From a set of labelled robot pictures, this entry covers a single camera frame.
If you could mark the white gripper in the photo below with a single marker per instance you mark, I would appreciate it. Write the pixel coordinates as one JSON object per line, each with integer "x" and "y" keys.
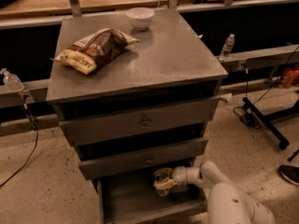
{"x": 179, "y": 175}

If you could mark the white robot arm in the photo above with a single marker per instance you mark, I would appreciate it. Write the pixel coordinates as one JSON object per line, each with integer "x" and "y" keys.
{"x": 227, "y": 203}

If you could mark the grey open bottom drawer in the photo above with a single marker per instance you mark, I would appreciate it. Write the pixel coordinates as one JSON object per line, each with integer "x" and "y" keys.
{"x": 131, "y": 198}

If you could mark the grey middle drawer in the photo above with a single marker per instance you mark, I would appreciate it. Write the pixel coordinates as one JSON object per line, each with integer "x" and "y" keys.
{"x": 143, "y": 158}

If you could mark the grey wooden drawer cabinet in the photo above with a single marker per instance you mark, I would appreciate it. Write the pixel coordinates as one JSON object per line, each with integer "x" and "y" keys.
{"x": 168, "y": 64}

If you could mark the grey top drawer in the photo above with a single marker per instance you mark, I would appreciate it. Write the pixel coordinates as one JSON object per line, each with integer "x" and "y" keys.
{"x": 96, "y": 129}

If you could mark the black stand base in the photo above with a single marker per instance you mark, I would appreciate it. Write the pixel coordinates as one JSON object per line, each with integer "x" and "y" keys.
{"x": 267, "y": 120}

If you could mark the black shoe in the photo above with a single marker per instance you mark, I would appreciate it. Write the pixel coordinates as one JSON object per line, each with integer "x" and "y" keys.
{"x": 290, "y": 173}

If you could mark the brown chips bag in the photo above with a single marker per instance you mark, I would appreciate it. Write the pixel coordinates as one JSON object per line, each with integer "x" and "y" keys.
{"x": 95, "y": 51}

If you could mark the clear plastic water bottle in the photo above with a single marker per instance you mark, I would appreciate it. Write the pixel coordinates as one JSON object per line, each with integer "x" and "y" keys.
{"x": 227, "y": 47}

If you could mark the orange object on floor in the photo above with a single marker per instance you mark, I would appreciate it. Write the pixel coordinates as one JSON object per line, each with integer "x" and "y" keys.
{"x": 290, "y": 76}

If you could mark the white ceramic bowl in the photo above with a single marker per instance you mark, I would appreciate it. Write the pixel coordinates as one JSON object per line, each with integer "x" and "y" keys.
{"x": 140, "y": 17}

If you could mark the clear sanitizer pump bottle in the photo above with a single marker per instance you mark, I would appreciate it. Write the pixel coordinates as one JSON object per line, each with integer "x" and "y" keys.
{"x": 12, "y": 81}

